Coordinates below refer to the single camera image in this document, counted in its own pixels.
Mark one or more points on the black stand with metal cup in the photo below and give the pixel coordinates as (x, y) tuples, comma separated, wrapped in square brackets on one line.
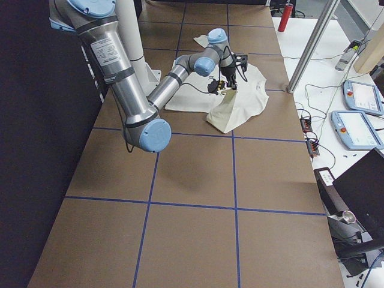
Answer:
[(355, 247)]

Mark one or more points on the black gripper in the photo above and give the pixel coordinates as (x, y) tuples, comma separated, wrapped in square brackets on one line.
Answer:
[(228, 71)]

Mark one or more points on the red cylindrical bottle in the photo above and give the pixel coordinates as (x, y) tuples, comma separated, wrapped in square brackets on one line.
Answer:
[(285, 17)]

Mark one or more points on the near blue teach pendant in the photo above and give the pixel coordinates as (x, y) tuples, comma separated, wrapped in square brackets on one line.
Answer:
[(355, 130)]

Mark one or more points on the cream long sleeve cat shirt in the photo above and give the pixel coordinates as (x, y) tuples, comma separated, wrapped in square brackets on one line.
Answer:
[(225, 107)]

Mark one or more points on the blue teach pendant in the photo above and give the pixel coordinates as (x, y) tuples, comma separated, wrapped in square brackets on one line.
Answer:
[(363, 97), (355, 130)]

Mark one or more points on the brown paper table cover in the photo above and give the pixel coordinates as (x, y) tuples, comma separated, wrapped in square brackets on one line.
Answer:
[(212, 210)]

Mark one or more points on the far blue teach pendant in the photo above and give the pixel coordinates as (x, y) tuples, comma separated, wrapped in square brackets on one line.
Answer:
[(363, 97)]

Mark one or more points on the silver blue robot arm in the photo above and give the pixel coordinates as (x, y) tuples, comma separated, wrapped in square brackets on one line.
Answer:
[(110, 29)]

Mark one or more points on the aluminium frame post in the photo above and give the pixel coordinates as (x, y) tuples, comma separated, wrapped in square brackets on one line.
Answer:
[(320, 27)]

